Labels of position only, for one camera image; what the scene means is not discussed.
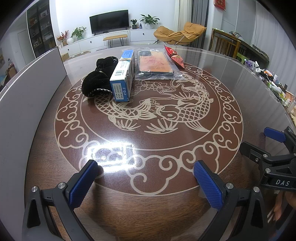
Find black flat television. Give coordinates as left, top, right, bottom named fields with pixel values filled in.
left=89, top=9, right=129, bottom=34

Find green potted plant right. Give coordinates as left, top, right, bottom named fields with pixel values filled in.
left=140, top=14, right=160, bottom=29

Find green potted plant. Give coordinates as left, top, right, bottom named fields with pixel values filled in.
left=140, top=14, right=160, bottom=29
left=71, top=27, right=87, bottom=40

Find blue and white carton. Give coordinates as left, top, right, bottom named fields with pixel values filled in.
left=110, top=50, right=135, bottom=102

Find dark glass display cabinet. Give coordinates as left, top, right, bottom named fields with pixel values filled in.
left=26, top=0, right=56, bottom=58

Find red snack packet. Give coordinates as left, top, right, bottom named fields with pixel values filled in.
left=165, top=46, right=184, bottom=68

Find dark wooden side bench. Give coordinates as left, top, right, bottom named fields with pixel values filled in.
left=209, top=29, right=269, bottom=68

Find red wall hanging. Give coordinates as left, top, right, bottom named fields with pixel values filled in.
left=214, top=0, right=226, bottom=10

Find orange lounge chair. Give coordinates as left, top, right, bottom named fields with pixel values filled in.
left=154, top=22, right=206, bottom=45

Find phone case in clear bag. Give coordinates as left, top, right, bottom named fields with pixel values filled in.
left=135, top=49, right=184, bottom=80

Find small potted plant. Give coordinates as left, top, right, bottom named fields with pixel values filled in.
left=130, top=19, right=137, bottom=30

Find grey curtain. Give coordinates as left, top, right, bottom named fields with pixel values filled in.
left=191, top=0, right=209, bottom=49

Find grey storage box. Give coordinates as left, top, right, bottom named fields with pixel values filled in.
left=1, top=48, right=67, bottom=240

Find white tv cabinet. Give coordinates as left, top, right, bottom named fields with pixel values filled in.
left=59, top=29, right=157, bottom=57

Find green potted plant left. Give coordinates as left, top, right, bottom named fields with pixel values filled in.
left=71, top=27, right=87, bottom=40

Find clutter of small items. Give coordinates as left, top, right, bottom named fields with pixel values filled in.
left=241, top=58, right=295, bottom=124

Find red flower vase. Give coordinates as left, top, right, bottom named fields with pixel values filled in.
left=57, top=30, right=69, bottom=46

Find small wooden bench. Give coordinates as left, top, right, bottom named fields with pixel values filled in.
left=103, top=34, right=128, bottom=48

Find person's right hand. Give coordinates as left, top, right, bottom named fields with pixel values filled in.
left=273, top=191, right=296, bottom=221

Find black velvet pouch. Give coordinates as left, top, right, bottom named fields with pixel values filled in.
left=81, top=56, right=118, bottom=97

